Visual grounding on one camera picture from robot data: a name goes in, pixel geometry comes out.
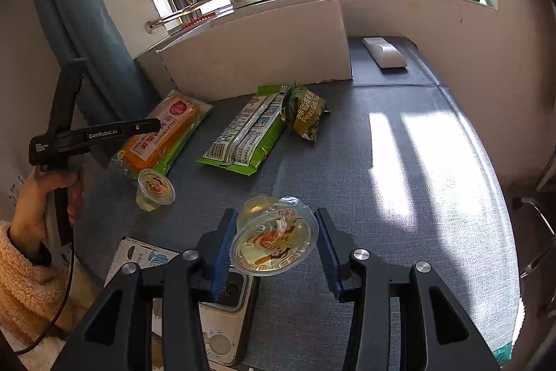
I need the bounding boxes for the clear jelly cup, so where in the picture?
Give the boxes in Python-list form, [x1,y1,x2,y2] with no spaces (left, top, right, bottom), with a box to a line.
[229,195,319,277]

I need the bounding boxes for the fuzzy beige sleeve forearm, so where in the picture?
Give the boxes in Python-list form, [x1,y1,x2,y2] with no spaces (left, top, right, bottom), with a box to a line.
[0,220,101,371]

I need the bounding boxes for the person's left hand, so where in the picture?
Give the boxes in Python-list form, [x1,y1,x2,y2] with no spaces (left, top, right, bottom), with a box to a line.
[8,168,84,259]

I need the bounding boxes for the smartphone with cartoon case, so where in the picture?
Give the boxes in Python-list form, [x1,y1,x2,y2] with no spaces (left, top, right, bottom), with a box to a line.
[106,236,259,370]

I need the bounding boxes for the teal curtain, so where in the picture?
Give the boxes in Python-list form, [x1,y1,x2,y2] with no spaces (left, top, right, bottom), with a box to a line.
[34,0,161,124]

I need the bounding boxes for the green seaweed strip pack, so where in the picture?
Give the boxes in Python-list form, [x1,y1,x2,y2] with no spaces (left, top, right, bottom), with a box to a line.
[197,85,289,176]

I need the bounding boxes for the green pea snack bag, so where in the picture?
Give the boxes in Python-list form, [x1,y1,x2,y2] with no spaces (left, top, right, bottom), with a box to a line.
[281,84,330,144]

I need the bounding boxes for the orange noodle snack pack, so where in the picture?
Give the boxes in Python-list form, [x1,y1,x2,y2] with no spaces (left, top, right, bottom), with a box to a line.
[113,89,213,180]

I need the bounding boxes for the white remote control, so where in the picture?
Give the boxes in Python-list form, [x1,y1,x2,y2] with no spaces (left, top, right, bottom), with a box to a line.
[363,37,407,69]

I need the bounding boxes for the white cardboard box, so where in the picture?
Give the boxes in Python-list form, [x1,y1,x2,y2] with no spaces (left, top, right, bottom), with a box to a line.
[158,0,352,102]

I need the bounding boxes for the red beads on sill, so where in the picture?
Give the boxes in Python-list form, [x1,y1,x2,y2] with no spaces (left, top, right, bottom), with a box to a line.
[180,11,217,31]

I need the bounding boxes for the metal chair base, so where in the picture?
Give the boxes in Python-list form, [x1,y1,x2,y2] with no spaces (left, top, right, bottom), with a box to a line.
[512,197,555,282]

